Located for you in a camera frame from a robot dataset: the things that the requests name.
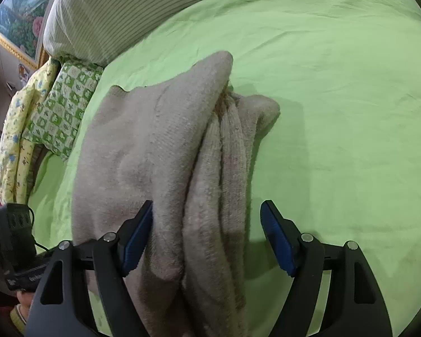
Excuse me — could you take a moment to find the beige knit sweater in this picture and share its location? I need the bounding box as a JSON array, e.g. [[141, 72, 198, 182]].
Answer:
[[72, 51, 280, 336]]

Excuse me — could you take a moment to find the green white checkered pillow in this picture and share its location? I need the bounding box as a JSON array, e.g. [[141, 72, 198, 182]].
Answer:
[[22, 57, 103, 161]]

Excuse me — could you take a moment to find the light green bed sheet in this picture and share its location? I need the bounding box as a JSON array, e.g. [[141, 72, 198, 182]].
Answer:
[[27, 0, 421, 337]]

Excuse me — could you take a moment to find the yellow cartoon print blanket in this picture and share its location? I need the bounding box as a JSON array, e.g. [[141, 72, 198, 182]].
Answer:
[[0, 58, 61, 205]]

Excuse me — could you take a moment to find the gold framed floral painting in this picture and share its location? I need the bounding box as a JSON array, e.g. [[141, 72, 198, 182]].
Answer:
[[0, 0, 54, 69]]

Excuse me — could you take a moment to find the person left hand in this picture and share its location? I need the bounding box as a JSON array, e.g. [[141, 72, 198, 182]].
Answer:
[[10, 291, 34, 336]]

